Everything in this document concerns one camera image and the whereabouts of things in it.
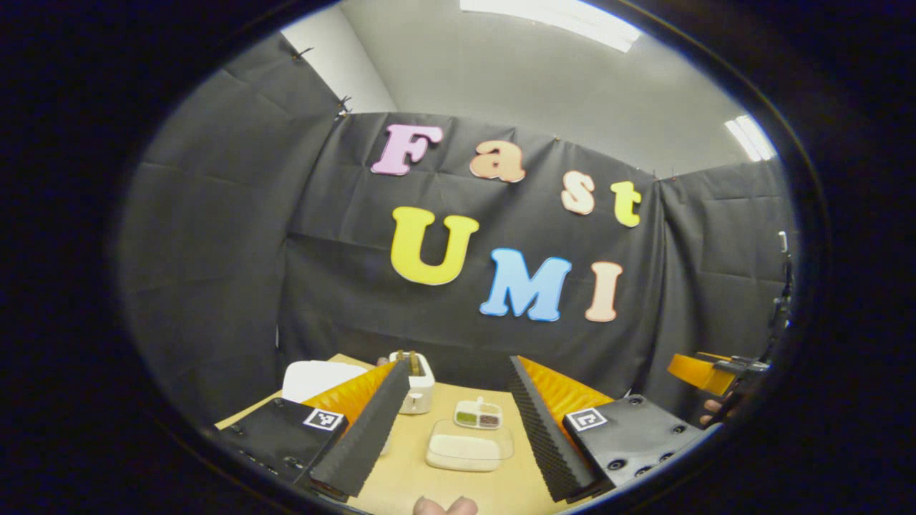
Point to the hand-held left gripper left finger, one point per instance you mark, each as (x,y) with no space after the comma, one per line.
(372,429)

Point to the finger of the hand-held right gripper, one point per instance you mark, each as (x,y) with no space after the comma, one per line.
(698,372)

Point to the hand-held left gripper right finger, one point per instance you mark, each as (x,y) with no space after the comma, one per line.
(544,436)

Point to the white rice cooker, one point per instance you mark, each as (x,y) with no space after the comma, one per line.
(315,379)

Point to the clear container of rice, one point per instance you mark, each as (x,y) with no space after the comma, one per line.
(465,450)

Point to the white toaster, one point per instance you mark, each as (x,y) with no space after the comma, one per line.
(421,393)

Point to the white divided bean dish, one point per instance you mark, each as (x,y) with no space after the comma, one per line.
(478,416)

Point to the ceiling light panel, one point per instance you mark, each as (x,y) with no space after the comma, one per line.
(551,21)
(750,137)

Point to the black backdrop clip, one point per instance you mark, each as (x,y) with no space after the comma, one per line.
(302,53)
(343,106)

